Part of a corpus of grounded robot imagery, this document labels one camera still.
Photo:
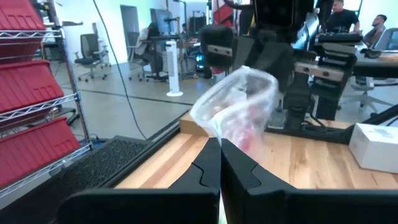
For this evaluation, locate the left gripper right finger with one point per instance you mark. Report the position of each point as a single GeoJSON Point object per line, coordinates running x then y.
{"type": "Point", "coordinates": [242, 168]}

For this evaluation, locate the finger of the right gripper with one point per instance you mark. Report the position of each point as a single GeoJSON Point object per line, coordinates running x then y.
{"type": "Point", "coordinates": [245, 49]}
{"type": "Point", "coordinates": [276, 59]}

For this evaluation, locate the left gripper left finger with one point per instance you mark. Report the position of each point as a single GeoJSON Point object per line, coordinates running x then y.
{"type": "Point", "coordinates": [202, 168]}

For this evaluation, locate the clear plastic zip bag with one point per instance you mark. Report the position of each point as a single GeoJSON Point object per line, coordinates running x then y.
{"type": "Point", "coordinates": [217, 102]}

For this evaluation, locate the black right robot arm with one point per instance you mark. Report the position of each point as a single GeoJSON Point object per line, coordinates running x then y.
{"type": "Point", "coordinates": [297, 102]}

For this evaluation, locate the small brown cardboard box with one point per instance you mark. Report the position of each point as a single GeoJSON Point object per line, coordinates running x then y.
{"type": "Point", "coordinates": [186, 126]}

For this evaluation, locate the person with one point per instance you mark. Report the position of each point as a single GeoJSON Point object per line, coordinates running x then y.
{"type": "Point", "coordinates": [377, 23]}
{"type": "Point", "coordinates": [342, 20]}

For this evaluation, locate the wooden desk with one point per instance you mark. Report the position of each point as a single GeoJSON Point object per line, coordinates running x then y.
{"type": "Point", "coordinates": [382, 62]}

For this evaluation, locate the grey office chair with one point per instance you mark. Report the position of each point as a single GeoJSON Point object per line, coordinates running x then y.
{"type": "Point", "coordinates": [388, 39]}

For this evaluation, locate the white tower fan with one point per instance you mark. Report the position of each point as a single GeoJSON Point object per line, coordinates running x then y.
{"type": "Point", "coordinates": [171, 68]}

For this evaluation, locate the black monitor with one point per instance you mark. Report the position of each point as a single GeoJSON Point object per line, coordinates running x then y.
{"type": "Point", "coordinates": [161, 21]}

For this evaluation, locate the black perforated metal box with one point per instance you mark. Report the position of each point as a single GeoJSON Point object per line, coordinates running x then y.
{"type": "Point", "coordinates": [102, 161]}

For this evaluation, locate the white cardboard box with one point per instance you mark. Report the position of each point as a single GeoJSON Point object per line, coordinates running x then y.
{"type": "Point", "coordinates": [373, 149]}

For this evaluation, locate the black office chair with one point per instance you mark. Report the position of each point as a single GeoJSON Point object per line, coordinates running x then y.
{"type": "Point", "coordinates": [88, 46]}
{"type": "Point", "coordinates": [133, 40]}

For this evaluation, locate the red plastic storage bin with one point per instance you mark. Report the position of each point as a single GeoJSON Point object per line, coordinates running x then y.
{"type": "Point", "coordinates": [18, 18]}
{"type": "Point", "coordinates": [34, 152]}
{"type": "Point", "coordinates": [28, 84]}

